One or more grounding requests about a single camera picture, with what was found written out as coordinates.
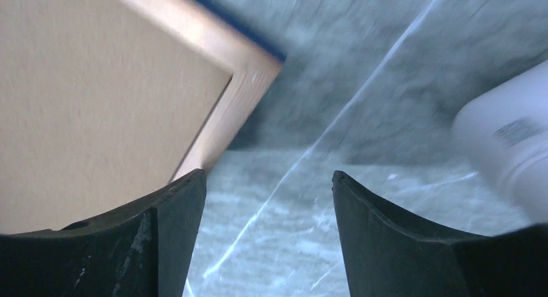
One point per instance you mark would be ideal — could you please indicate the brown wooden picture frame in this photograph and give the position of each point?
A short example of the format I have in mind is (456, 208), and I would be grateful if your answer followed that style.
(252, 61)

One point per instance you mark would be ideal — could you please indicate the white pvc pipe stand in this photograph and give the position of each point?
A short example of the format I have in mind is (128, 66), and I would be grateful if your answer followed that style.
(503, 133)

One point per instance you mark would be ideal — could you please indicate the brown cardboard backing board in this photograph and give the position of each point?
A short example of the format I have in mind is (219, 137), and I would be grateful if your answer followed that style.
(98, 107)

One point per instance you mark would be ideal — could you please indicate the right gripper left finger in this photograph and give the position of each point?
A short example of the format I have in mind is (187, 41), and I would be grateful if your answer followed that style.
(143, 248)

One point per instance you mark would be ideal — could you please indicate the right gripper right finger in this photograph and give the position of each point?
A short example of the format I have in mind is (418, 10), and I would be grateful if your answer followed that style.
(390, 251)

